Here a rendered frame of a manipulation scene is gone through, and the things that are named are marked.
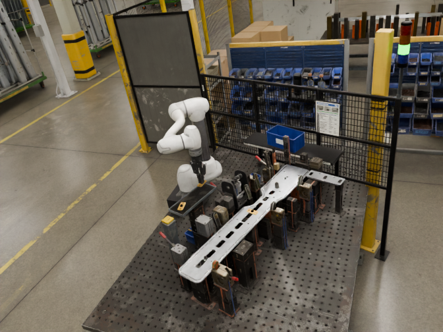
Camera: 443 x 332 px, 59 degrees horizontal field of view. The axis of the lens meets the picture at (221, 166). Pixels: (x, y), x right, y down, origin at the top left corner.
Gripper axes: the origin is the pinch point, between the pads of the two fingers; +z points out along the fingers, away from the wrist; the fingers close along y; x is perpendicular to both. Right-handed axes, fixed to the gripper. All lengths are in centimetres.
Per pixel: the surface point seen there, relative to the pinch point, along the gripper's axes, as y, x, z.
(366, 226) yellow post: 99, 102, 100
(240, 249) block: 46, -34, 23
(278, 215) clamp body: 55, 6, 24
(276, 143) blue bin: 20, 92, 18
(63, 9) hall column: -634, 456, -40
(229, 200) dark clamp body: 18.7, 4.2, 18.2
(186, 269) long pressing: 19, -58, 26
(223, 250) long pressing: 34, -36, 26
